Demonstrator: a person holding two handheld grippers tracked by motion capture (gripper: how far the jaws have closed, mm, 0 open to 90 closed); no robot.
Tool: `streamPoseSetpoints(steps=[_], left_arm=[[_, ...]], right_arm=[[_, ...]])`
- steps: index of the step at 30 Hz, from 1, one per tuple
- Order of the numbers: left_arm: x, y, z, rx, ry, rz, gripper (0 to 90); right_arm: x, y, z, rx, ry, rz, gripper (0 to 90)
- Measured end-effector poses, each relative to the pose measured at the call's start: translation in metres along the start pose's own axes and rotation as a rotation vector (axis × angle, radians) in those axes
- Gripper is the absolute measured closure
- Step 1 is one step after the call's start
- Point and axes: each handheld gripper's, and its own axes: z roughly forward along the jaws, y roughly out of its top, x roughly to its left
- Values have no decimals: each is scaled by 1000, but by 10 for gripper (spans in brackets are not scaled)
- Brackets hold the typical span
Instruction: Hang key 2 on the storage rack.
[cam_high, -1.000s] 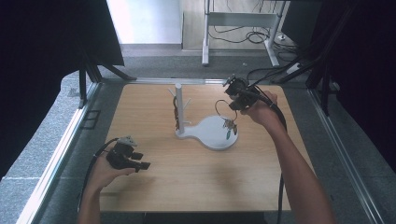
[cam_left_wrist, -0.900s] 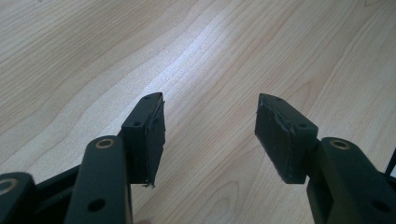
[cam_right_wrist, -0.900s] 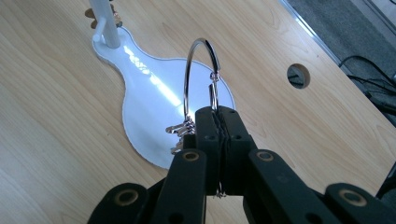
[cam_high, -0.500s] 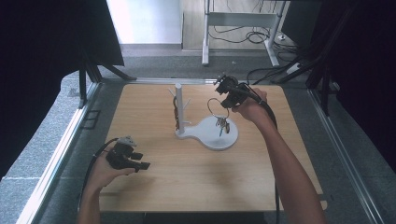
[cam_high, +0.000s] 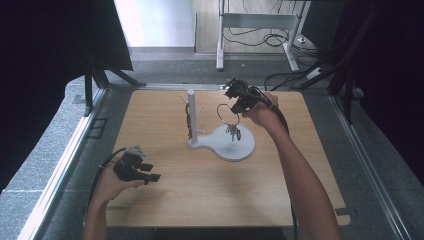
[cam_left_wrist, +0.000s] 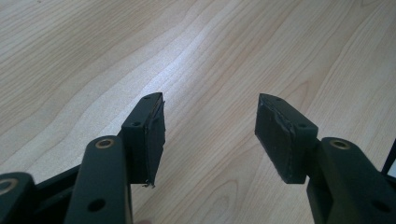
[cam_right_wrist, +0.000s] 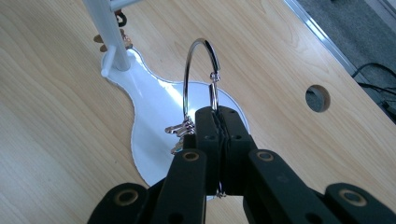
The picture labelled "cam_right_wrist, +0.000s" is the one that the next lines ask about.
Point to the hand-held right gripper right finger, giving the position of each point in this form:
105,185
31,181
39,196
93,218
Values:
236,140

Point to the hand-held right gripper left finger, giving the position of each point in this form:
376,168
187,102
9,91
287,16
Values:
209,137

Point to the white key rack stand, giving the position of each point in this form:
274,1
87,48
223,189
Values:
155,109

